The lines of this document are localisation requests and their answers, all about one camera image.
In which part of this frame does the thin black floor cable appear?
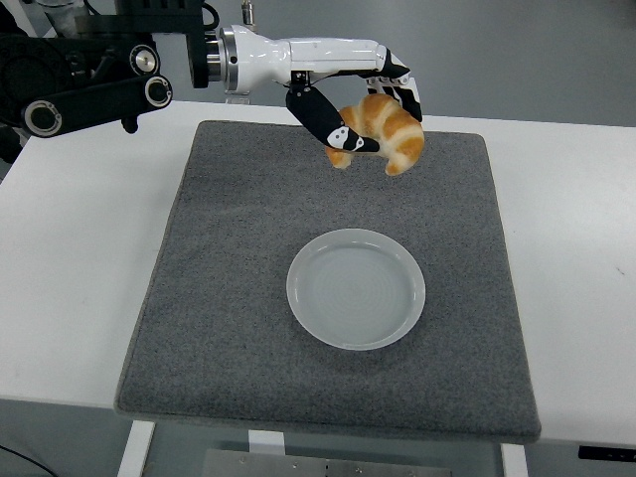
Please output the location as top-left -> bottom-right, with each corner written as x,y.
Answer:
0,438 -> 50,477

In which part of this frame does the white table leg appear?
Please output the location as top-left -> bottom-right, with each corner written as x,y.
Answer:
116,419 -> 158,477
246,429 -> 287,456
499,441 -> 530,477

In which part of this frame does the golden croissant bread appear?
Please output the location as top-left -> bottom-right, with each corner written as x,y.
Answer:
325,93 -> 426,177

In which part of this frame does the grey felt mat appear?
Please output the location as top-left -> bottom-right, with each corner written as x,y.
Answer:
113,118 -> 544,445

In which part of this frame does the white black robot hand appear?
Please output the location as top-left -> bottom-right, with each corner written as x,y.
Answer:
227,24 -> 426,155

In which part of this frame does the black table control panel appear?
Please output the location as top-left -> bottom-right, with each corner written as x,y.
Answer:
577,445 -> 636,461

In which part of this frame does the pale grey round plate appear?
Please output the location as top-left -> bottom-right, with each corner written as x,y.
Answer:
285,228 -> 428,352

